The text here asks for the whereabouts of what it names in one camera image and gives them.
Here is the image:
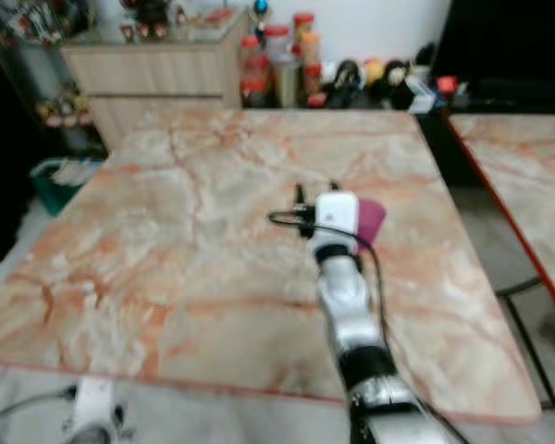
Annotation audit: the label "black plush toy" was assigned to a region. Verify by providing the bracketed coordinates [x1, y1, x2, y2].
[383, 59, 414, 109]
[324, 59, 363, 111]

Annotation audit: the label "metal can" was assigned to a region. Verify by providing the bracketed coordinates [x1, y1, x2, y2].
[273, 53, 302, 108]

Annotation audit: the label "yellow toy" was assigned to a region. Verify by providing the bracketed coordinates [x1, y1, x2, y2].
[363, 57, 386, 87]

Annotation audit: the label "white box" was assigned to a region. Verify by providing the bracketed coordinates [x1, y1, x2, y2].
[406, 73, 441, 115]

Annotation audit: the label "orange-lidded jar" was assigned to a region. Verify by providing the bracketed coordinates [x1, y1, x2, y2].
[292, 10, 324, 100]

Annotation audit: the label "red-lidded tall jar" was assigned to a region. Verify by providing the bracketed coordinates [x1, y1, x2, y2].
[240, 34, 265, 105]

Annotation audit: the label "marble side table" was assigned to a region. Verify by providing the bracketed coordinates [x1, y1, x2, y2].
[444, 110, 555, 334]

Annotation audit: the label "light wooden cabinet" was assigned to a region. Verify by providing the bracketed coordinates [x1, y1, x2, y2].
[60, 11, 248, 152]

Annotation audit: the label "dark figurines on cabinet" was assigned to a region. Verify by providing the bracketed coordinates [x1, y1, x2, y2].
[118, 0, 188, 43]

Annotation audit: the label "teal storage basket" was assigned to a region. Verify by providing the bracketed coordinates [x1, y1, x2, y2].
[30, 156, 105, 217]

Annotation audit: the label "glass display shelf with figurines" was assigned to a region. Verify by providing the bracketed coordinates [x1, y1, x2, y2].
[0, 0, 98, 130]

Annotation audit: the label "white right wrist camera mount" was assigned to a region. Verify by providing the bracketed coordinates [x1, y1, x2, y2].
[314, 191, 361, 249]

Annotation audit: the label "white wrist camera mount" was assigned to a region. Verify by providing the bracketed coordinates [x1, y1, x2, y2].
[72, 376, 123, 444]
[314, 191, 361, 249]

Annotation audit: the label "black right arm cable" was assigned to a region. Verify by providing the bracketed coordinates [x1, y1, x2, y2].
[267, 210, 387, 345]

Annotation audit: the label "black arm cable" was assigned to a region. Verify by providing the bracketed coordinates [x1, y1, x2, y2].
[0, 387, 80, 436]
[267, 210, 387, 345]

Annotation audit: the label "black metal table frame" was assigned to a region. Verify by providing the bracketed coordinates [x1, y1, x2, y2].
[494, 276, 555, 411]

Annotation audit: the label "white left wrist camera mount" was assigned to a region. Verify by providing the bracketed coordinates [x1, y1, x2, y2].
[72, 376, 123, 444]

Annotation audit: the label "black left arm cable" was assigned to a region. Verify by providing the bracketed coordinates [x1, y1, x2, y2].
[0, 387, 80, 436]

